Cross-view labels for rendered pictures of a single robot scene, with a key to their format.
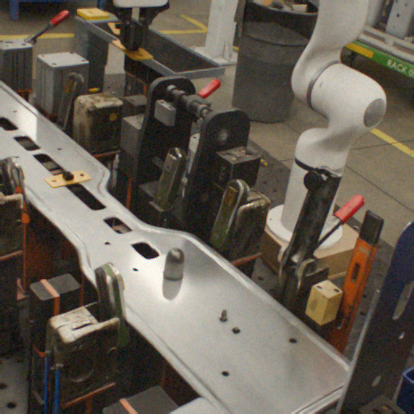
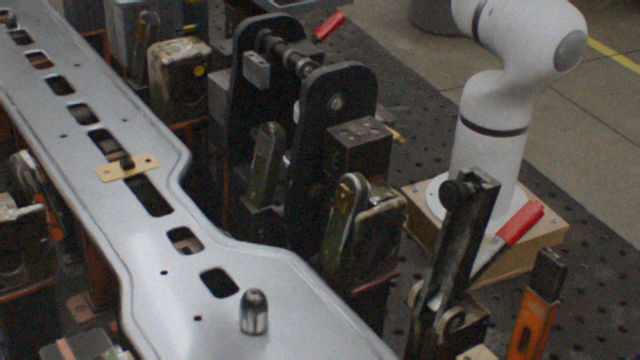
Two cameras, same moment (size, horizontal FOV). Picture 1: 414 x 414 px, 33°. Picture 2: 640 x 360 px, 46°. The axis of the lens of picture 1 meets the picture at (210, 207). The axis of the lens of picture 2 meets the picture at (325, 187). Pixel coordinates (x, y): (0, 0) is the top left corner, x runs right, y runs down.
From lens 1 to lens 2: 0.35 m
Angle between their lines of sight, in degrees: 8
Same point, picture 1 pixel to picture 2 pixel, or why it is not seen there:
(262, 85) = not seen: outside the picture
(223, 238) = (336, 257)
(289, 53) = not seen: outside the picture
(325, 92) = (497, 23)
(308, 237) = (451, 277)
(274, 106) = not seen: hidden behind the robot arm
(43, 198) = (86, 201)
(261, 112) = (445, 24)
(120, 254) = (179, 291)
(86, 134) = (164, 97)
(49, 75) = (117, 15)
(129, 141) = (218, 107)
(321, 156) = (495, 112)
